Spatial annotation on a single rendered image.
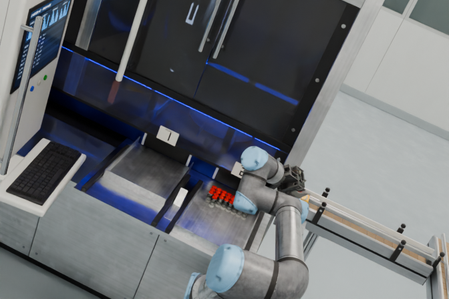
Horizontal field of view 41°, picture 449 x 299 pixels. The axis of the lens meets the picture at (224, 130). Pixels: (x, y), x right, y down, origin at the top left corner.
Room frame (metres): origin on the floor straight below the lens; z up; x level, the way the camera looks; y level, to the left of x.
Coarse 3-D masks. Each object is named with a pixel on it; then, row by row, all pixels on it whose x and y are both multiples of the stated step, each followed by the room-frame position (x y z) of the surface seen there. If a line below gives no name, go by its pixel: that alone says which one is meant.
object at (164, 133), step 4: (160, 128) 2.17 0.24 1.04; (164, 128) 2.17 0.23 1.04; (160, 132) 2.17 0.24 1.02; (164, 132) 2.17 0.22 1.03; (168, 132) 2.17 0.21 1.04; (172, 132) 2.17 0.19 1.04; (156, 136) 2.18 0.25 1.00; (160, 136) 2.17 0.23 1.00; (164, 136) 2.17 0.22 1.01; (168, 136) 2.17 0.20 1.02; (172, 136) 2.17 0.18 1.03; (176, 136) 2.17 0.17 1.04; (164, 140) 2.17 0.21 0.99; (172, 140) 2.17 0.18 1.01; (176, 140) 2.17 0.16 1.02; (172, 144) 2.17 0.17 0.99
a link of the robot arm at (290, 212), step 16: (272, 208) 1.54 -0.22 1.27; (288, 208) 1.52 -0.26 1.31; (304, 208) 1.57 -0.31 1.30; (288, 224) 1.43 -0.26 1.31; (288, 240) 1.36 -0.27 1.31; (288, 256) 1.27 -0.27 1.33; (288, 272) 1.19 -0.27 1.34; (304, 272) 1.23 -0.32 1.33; (288, 288) 1.15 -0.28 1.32; (304, 288) 1.20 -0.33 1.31
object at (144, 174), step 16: (128, 160) 2.10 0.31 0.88; (144, 160) 2.15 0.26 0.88; (160, 160) 2.20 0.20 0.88; (112, 176) 1.92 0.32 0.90; (128, 176) 1.99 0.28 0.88; (144, 176) 2.04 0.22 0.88; (160, 176) 2.08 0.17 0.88; (176, 176) 2.13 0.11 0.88; (144, 192) 1.91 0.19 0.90; (160, 192) 1.98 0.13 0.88
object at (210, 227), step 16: (192, 208) 1.96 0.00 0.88; (208, 208) 2.01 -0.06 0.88; (176, 224) 1.78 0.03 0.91; (192, 224) 1.86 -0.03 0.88; (208, 224) 1.91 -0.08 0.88; (224, 224) 1.95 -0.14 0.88; (240, 224) 1.99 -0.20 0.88; (192, 240) 1.77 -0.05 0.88; (208, 240) 1.77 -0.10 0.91; (224, 240) 1.85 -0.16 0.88; (240, 240) 1.89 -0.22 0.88
